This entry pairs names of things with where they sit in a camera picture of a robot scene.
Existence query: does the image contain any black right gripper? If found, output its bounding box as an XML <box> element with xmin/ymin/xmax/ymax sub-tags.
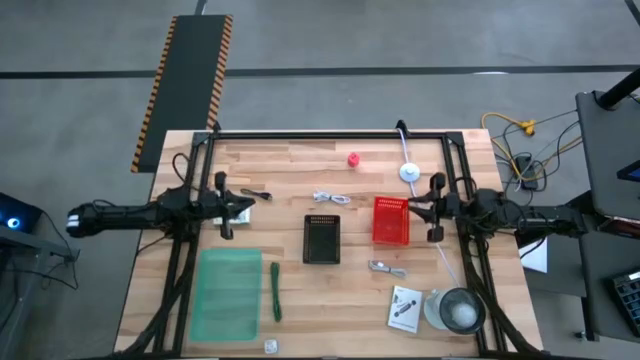
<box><xmin>407</xmin><ymin>172</ymin><xmax>464</xmax><ymax>244</ymax></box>

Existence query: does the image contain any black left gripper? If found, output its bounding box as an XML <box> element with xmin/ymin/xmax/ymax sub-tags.
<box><xmin>199</xmin><ymin>171</ymin><xmax>257</xmax><ymax>241</ymax></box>

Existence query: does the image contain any black usb cable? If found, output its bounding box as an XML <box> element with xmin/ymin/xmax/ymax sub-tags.
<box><xmin>240</xmin><ymin>188</ymin><xmax>274</xmax><ymax>202</ymax></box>

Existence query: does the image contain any grey usb cable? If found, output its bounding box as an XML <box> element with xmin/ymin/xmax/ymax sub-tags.
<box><xmin>368</xmin><ymin>259</ymin><xmax>408</xmax><ymax>279</ymax></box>

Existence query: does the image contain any white box with black print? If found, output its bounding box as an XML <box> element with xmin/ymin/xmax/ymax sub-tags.
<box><xmin>213</xmin><ymin>207</ymin><xmax>252</xmax><ymax>226</ymax></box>

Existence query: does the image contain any red slotted plastic basket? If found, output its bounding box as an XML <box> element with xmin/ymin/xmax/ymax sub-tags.
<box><xmin>371</xmin><ymin>195</ymin><xmax>411</xmax><ymax>247</ymax></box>

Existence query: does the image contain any black slotted plastic basket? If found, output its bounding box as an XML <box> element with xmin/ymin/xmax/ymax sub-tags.
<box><xmin>302</xmin><ymin>214</ymin><xmax>342</xmax><ymax>265</ymax></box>

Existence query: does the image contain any green translucent mat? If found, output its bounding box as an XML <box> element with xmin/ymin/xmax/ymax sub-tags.
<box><xmin>188</xmin><ymin>248</ymin><xmax>264</xmax><ymax>343</ymax></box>

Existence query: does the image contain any clear round plastic base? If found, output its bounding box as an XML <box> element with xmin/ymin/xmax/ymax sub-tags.
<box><xmin>423</xmin><ymin>288</ymin><xmax>451</xmax><ymax>331</ymax></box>

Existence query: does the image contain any white instruction booklet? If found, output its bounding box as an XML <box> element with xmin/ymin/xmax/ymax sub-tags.
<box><xmin>387</xmin><ymin>285</ymin><xmax>424</xmax><ymax>335</ymax></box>

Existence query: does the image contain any black power adapter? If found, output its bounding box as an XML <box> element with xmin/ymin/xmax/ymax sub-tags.
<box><xmin>514</xmin><ymin>154</ymin><xmax>540</xmax><ymax>191</ymax></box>

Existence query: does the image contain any white paper sheet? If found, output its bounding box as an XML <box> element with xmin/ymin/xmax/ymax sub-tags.
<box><xmin>517</xmin><ymin>235</ymin><xmax>550</xmax><ymax>275</ymax></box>

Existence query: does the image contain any black hazard-striped floor mat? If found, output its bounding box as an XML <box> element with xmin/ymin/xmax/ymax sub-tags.
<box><xmin>130</xmin><ymin>14</ymin><xmax>235</xmax><ymax>174</ymax></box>

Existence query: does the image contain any grey side table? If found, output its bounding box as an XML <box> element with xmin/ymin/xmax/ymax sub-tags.
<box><xmin>574</xmin><ymin>89</ymin><xmax>640</xmax><ymax>221</ymax></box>

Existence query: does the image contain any blue screen device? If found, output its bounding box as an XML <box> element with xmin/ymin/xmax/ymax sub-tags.
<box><xmin>616</xmin><ymin>159</ymin><xmax>640</xmax><ymax>184</ymax></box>

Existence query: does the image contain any computer with blue light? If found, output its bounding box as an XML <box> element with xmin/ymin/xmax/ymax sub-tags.
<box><xmin>0</xmin><ymin>192</ymin><xmax>44</xmax><ymax>236</ymax></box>

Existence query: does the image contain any black keyboard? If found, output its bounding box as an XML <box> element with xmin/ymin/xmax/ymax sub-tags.
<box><xmin>609</xmin><ymin>269</ymin><xmax>640</xmax><ymax>337</ymax></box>

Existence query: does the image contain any black pole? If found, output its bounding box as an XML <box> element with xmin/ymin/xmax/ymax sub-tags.
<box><xmin>597</xmin><ymin>67</ymin><xmax>640</xmax><ymax>111</ymax></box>

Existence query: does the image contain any white power cord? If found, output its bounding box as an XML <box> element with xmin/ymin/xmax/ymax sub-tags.
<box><xmin>396</xmin><ymin>127</ymin><xmax>462</xmax><ymax>290</ymax></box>

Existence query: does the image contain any white coiled usb cable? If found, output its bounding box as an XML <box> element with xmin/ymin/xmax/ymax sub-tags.
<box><xmin>312</xmin><ymin>189</ymin><xmax>352</xmax><ymax>205</ymax></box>

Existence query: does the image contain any black aluminium table frame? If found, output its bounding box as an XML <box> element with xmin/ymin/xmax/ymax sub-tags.
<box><xmin>114</xmin><ymin>127</ymin><xmax>546</xmax><ymax>360</ymax></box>

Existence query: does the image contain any yellow floor cable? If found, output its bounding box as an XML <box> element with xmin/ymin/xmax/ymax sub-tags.
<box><xmin>480</xmin><ymin>111</ymin><xmax>584</xmax><ymax>182</ymax></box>

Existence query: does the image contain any black floor cable tangle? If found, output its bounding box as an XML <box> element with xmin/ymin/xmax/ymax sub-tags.
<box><xmin>492</xmin><ymin>109</ymin><xmax>584</xmax><ymax>201</ymax></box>

